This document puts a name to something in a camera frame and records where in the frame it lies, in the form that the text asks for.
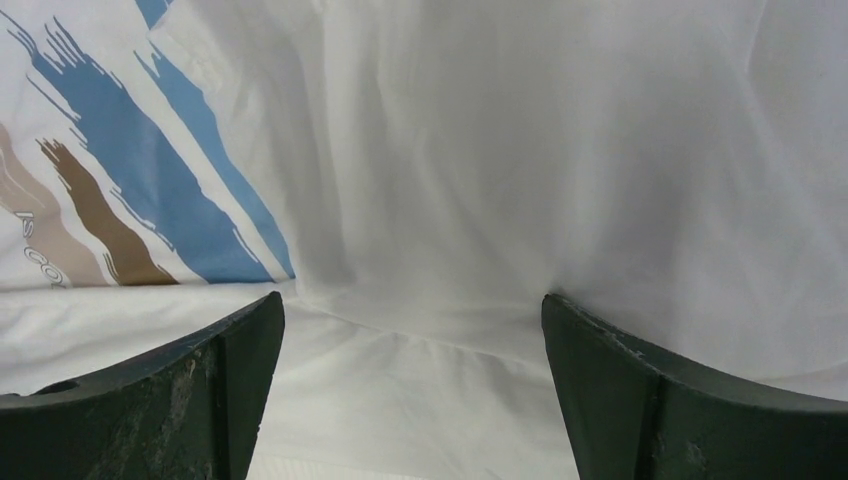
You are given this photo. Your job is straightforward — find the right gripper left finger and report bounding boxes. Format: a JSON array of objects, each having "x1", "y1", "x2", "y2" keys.
[{"x1": 1, "y1": 292, "x2": 285, "y2": 479}]

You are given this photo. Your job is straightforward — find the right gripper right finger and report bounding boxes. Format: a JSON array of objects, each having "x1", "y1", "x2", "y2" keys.
[{"x1": 541, "y1": 294, "x2": 847, "y2": 479}]

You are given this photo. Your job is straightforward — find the white printed t-shirt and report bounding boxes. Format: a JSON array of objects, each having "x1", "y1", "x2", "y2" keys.
[{"x1": 1, "y1": 1, "x2": 847, "y2": 479}]

